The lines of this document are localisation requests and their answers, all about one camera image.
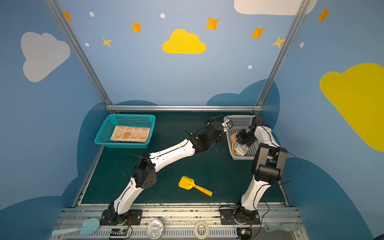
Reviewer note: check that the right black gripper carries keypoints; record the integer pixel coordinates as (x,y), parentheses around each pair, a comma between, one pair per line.
(245,139)

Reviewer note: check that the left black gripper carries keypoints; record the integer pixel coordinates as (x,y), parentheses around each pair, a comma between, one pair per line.
(218,129)

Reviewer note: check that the grey plastic basket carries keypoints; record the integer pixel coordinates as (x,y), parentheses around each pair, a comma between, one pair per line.
(240,122)

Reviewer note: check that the orange patterned towel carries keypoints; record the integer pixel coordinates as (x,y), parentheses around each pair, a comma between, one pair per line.
(130,134)

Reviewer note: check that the teal plastic basket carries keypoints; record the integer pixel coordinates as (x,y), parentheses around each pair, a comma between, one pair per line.
(104,134)

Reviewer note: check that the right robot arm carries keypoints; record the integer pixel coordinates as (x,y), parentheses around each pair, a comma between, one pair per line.
(267,167)

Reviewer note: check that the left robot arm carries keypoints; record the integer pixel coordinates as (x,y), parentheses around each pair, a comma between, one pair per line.
(144,173)

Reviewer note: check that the yellow toy shovel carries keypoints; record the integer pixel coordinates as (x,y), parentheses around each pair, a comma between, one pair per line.
(188,183)

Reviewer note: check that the right circuit board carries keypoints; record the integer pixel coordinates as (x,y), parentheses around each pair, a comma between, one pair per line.
(243,234)

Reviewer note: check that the circuit board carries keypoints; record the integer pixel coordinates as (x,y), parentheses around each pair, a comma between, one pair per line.
(243,234)
(120,233)

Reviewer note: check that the grey-green brush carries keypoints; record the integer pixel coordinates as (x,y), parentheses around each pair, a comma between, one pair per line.
(286,227)

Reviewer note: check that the white tape roll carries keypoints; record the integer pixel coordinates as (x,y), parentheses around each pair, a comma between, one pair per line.
(201,230)

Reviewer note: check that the clear round lid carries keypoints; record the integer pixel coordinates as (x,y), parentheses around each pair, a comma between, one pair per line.
(155,229)

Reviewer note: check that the left circuit board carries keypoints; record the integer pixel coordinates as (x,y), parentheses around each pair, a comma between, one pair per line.
(120,233)

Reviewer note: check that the aluminium frame right post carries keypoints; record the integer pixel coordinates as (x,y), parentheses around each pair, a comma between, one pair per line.
(292,32)

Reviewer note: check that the aluminium frame post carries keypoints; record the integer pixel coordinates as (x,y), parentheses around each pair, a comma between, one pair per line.
(292,32)
(58,13)

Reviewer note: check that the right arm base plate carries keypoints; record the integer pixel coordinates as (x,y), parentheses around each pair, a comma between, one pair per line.
(228,216)

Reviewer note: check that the aluminium front rail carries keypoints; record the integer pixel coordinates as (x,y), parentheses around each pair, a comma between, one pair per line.
(179,221)

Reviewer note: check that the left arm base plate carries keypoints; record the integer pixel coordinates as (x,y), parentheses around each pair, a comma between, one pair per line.
(132,216)

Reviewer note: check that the aluminium frame left post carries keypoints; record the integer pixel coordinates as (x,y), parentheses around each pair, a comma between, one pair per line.
(58,13)

